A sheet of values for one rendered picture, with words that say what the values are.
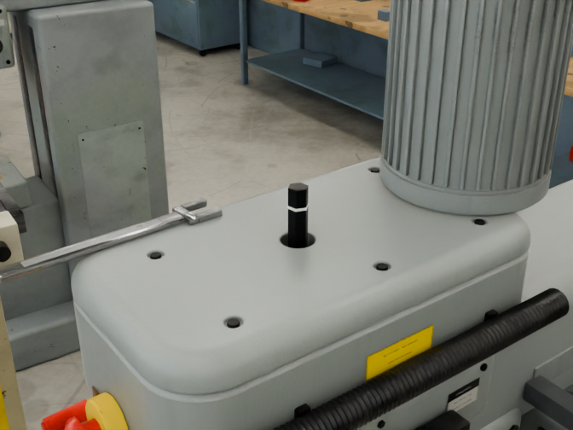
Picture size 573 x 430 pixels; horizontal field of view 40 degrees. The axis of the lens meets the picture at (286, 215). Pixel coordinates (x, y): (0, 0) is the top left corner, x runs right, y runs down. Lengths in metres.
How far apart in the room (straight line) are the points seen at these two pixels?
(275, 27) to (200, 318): 7.56
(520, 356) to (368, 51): 6.19
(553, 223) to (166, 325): 0.66
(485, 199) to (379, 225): 0.12
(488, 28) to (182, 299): 0.40
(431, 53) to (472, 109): 0.07
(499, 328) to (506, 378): 0.18
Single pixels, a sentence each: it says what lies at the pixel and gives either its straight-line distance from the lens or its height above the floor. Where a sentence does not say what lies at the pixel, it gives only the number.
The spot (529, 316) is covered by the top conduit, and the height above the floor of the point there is 1.80.
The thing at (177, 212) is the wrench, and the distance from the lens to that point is 0.87.
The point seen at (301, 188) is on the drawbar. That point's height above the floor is 1.95.
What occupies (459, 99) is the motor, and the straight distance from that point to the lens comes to 0.84.
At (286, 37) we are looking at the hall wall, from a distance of 8.09.
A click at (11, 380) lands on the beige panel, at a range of 2.94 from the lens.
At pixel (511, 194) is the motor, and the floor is 1.92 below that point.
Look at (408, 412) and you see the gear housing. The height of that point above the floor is 1.71.
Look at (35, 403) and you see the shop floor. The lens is 3.67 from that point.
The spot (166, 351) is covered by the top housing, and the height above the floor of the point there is 1.89.
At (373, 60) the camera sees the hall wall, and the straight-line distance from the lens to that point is 7.09.
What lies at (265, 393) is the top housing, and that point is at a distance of 0.70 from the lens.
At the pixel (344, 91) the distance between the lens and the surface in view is 6.49.
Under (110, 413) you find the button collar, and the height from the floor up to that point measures 1.79.
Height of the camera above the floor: 2.29
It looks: 27 degrees down
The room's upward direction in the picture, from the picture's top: straight up
